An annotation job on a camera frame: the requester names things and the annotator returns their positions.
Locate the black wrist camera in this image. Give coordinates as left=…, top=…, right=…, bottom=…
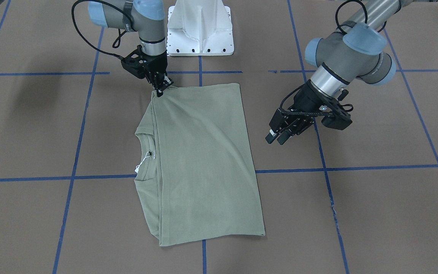
left=121, top=45, right=147, bottom=79
left=320, top=88, right=354, bottom=130

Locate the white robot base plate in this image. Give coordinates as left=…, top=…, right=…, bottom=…
left=167, top=0, right=235, bottom=57

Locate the olive green long-sleeve shirt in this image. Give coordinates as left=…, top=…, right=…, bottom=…
left=134, top=83, right=265, bottom=247

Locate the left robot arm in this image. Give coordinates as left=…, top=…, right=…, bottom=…
left=265, top=0, right=411, bottom=144

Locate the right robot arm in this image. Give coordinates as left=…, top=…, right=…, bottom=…
left=87, top=0, right=173, bottom=97

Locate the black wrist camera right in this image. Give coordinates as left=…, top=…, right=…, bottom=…
left=121, top=45, right=147, bottom=79

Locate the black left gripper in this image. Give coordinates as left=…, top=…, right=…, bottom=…
left=265, top=80, right=326, bottom=145

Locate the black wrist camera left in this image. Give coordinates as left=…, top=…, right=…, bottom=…
left=320, top=88, right=354, bottom=130

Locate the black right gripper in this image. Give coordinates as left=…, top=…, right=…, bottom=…
left=144, top=53, right=174, bottom=97

